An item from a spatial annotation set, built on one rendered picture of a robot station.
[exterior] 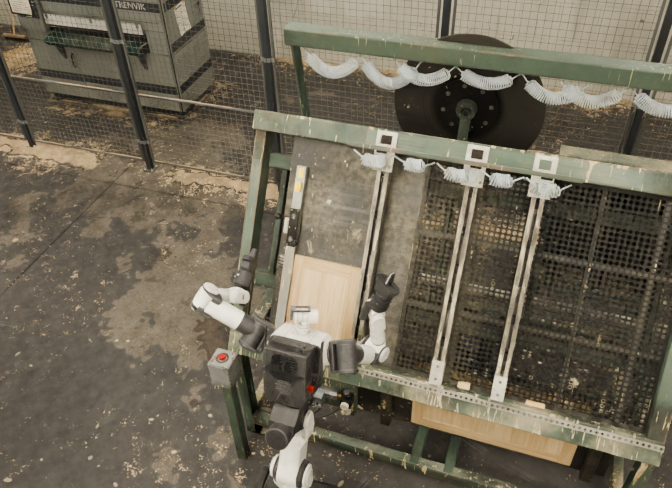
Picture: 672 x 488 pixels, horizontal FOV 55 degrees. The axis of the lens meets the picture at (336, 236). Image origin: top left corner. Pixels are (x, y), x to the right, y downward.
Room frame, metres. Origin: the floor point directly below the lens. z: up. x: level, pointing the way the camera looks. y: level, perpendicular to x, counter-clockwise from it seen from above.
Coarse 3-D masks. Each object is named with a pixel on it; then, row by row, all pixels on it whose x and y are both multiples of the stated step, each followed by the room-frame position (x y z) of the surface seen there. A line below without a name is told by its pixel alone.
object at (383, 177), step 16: (384, 144) 2.62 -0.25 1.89; (384, 160) 2.49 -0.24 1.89; (384, 176) 2.57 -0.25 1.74; (384, 192) 2.53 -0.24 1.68; (384, 208) 2.51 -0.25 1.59; (368, 240) 2.42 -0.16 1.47; (368, 256) 2.39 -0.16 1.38; (368, 272) 2.33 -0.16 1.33; (368, 288) 2.28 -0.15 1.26; (352, 336) 2.17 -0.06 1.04
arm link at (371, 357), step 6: (366, 336) 2.05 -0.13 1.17; (366, 348) 1.92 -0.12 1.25; (372, 348) 1.96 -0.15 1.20; (384, 348) 1.97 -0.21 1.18; (366, 354) 1.88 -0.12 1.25; (372, 354) 1.92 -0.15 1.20; (378, 354) 1.93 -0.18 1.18; (384, 354) 1.95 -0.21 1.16; (366, 360) 1.88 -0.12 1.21; (372, 360) 1.91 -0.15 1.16; (378, 360) 1.93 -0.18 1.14; (384, 360) 1.95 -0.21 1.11
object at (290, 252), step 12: (300, 180) 2.70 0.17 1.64; (300, 192) 2.67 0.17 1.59; (300, 204) 2.63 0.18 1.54; (300, 216) 2.62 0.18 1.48; (288, 252) 2.51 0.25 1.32; (288, 264) 2.48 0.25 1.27; (288, 276) 2.44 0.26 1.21; (288, 288) 2.41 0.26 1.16; (288, 300) 2.39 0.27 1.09; (276, 324) 2.32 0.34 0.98
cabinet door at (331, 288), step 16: (304, 256) 2.50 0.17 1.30; (304, 272) 2.45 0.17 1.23; (320, 272) 2.43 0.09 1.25; (336, 272) 2.41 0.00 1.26; (352, 272) 2.39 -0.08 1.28; (304, 288) 2.41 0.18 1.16; (320, 288) 2.39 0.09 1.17; (336, 288) 2.37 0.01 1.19; (352, 288) 2.34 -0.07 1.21; (288, 304) 2.38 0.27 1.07; (304, 304) 2.36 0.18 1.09; (320, 304) 2.34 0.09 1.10; (336, 304) 2.32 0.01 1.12; (352, 304) 2.30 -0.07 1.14; (288, 320) 2.33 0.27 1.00; (320, 320) 2.29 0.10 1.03; (336, 320) 2.27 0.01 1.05; (352, 320) 2.25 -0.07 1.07; (336, 336) 2.23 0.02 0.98
